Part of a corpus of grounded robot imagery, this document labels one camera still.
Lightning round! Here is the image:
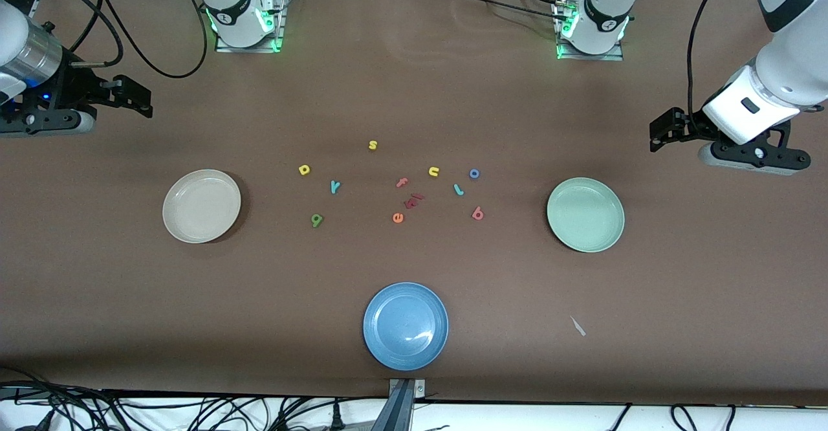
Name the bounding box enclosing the black cable tangle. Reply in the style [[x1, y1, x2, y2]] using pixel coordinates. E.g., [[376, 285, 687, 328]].
[[0, 366, 389, 431]]

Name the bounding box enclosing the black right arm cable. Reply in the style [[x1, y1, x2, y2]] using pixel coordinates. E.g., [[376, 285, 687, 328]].
[[61, 0, 209, 80]]

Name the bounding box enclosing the brown table cover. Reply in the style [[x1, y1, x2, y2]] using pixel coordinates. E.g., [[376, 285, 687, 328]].
[[0, 0, 828, 406]]

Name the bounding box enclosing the grey metal mount post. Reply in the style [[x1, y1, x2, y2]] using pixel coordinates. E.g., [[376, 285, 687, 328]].
[[371, 378, 428, 431]]

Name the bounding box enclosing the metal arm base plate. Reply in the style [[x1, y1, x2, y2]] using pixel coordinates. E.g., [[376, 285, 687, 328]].
[[553, 0, 625, 61], [215, 0, 289, 53]]

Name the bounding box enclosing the black cable across table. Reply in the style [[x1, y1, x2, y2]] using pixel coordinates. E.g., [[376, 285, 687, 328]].
[[453, 0, 570, 21]]

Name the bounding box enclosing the blue plate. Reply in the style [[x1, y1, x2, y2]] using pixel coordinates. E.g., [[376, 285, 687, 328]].
[[363, 282, 449, 371]]

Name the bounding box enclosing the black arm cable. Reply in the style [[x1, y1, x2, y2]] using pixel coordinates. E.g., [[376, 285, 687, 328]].
[[686, 0, 738, 137], [61, 0, 209, 80]]

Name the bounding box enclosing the pale green plate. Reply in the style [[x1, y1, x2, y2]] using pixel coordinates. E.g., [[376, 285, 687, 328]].
[[547, 177, 626, 253]]

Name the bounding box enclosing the beige brown plate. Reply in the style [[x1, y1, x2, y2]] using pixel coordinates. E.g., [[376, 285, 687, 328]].
[[162, 170, 242, 244]]

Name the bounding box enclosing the looped black cable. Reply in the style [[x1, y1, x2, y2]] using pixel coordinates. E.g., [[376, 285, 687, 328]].
[[670, 404, 738, 431]]

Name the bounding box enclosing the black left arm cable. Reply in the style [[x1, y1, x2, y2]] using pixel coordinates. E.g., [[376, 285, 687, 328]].
[[686, 0, 738, 137]]

